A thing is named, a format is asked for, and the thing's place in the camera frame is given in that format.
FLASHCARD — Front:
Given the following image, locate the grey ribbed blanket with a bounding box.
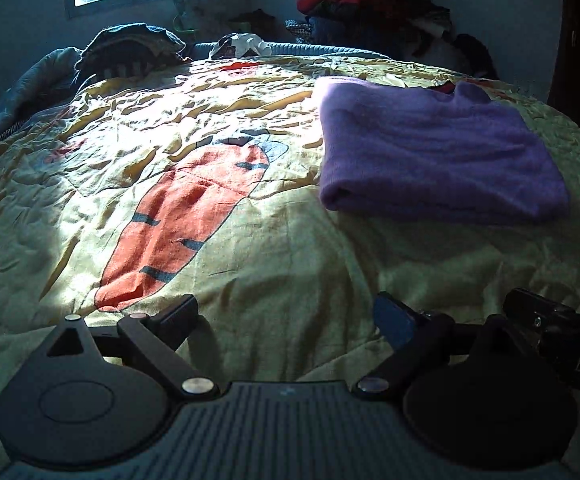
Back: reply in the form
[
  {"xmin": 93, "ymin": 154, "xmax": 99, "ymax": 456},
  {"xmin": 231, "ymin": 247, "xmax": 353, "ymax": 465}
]
[{"xmin": 191, "ymin": 42, "xmax": 392, "ymax": 61}]

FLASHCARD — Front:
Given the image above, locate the blue grey blanket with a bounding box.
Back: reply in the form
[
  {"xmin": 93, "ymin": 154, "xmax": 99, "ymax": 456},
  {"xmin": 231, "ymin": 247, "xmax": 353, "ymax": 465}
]
[{"xmin": 0, "ymin": 47, "xmax": 87, "ymax": 159}]

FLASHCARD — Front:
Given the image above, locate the floral pillow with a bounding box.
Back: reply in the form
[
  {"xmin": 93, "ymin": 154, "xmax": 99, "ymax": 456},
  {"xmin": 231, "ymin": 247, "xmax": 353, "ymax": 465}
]
[{"xmin": 170, "ymin": 0, "xmax": 219, "ymax": 32}]

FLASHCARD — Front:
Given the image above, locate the dark bag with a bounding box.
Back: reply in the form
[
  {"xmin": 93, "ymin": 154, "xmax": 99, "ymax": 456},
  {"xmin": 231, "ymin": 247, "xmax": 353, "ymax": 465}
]
[{"xmin": 229, "ymin": 7, "xmax": 282, "ymax": 44}]

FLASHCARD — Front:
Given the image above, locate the green plastic chair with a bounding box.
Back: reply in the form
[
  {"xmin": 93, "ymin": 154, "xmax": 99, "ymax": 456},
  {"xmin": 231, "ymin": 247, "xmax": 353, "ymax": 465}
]
[{"xmin": 172, "ymin": 12, "xmax": 197, "ymax": 37}]

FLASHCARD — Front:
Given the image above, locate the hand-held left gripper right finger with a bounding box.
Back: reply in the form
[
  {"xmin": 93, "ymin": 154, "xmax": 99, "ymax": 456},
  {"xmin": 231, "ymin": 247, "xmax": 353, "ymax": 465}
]
[{"xmin": 352, "ymin": 291, "xmax": 542, "ymax": 401}]

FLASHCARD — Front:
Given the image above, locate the purple knit sweater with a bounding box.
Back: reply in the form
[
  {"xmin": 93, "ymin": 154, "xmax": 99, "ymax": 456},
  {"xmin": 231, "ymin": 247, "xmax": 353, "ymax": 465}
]
[{"xmin": 317, "ymin": 76, "xmax": 572, "ymax": 227}]

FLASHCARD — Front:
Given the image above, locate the yellow carrot print quilt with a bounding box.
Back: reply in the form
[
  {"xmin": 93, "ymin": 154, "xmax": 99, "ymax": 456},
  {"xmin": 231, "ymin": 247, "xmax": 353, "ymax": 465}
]
[{"xmin": 0, "ymin": 52, "xmax": 580, "ymax": 480}]

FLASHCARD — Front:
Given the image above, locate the pile of jackets and clothes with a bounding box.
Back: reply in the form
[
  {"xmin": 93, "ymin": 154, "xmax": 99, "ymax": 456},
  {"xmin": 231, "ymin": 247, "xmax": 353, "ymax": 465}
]
[{"xmin": 284, "ymin": 0, "xmax": 457, "ymax": 57}]

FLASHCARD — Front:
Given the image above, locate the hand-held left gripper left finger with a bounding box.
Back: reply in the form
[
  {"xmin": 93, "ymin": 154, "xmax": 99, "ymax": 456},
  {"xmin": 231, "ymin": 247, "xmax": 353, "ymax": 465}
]
[{"xmin": 44, "ymin": 294, "xmax": 220, "ymax": 402}]

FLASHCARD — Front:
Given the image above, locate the black backpack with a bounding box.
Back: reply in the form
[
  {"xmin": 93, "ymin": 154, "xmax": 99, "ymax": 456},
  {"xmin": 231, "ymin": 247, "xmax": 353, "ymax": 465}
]
[{"xmin": 451, "ymin": 32, "xmax": 497, "ymax": 79}]

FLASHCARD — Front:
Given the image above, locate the white crumpled cloth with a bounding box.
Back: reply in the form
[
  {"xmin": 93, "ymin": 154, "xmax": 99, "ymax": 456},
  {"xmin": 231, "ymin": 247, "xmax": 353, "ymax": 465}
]
[{"xmin": 208, "ymin": 32, "xmax": 272, "ymax": 60}]

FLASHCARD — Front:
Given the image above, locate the heap of dark clothes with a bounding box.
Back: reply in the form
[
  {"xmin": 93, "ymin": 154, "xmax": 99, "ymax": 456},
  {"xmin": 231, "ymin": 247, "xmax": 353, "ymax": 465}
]
[{"xmin": 74, "ymin": 22, "xmax": 192, "ymax": 82}]

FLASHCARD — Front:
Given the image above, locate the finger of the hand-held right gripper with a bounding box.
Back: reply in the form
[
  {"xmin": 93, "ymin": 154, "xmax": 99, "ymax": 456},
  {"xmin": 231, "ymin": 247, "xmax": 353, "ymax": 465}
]
[{"xmin": 502, "ymin": 287, "xmax": 577, "ymax": 333}]

